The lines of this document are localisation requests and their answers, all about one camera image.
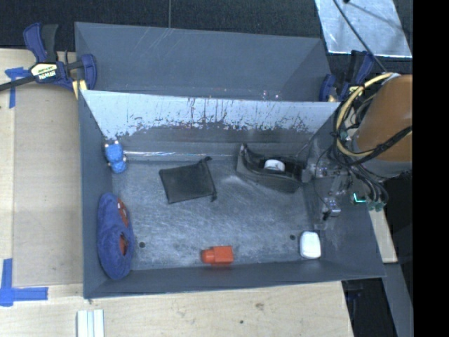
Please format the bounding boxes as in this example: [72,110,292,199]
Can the red-orange plastic block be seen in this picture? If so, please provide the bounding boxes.
[200,245,235,267]

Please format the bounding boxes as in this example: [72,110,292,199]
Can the pale wood flat board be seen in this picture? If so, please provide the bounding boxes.
[12,88,85,288]

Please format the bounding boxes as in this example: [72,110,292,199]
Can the white rounded block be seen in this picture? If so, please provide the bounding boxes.
[298,230,323,260]

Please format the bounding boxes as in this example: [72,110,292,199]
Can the blue toy animal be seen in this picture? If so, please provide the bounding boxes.
[104,140,128,175]

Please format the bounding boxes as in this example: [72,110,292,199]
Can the black cloth pouch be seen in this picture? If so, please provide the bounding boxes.
[158,156,218,205]

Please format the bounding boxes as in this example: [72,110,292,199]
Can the grey metal bin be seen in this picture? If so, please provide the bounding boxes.
[73,21,387,300]

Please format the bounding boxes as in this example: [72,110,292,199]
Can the blue and red cloth slipper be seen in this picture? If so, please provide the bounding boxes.
[96,192,136,282]

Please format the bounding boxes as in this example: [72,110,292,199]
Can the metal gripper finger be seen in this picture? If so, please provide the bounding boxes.
[314,197,342,232]

